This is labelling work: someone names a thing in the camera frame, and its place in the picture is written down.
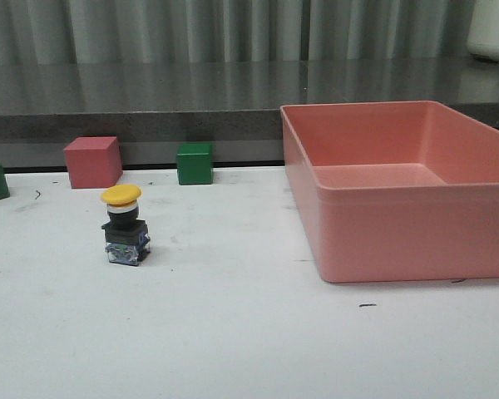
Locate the pink cube block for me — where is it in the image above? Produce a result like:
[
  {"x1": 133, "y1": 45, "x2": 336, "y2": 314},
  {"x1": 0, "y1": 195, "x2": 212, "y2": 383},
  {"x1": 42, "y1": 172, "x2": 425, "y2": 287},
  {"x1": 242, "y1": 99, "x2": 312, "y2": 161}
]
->
[{"x1": 63, "y1": 136, "x2": 122, "y2": 189}]

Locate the yellow push button switch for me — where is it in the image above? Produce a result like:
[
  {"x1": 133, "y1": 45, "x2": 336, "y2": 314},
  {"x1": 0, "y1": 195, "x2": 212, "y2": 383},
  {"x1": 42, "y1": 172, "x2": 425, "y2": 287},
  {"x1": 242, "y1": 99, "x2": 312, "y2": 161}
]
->
[{"x1": 101, "y1": 185, "x2": 151, "y2": 266}]

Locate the pink plastic bin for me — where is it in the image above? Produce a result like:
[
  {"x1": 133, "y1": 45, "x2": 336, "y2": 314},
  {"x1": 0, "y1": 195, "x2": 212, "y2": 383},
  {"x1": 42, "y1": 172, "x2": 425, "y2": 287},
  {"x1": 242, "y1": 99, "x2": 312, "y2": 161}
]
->
[{"x1": 281, "y1": 101, "x2": 499, "y2": 283}]

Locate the green cube block centre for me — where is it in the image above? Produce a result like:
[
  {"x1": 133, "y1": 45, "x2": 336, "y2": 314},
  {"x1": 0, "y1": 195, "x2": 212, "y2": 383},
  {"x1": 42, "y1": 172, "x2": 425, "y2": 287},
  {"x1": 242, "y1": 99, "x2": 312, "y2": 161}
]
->
[{"x1": 176, "y1": 142, "x2": 213, "y2": 185}]

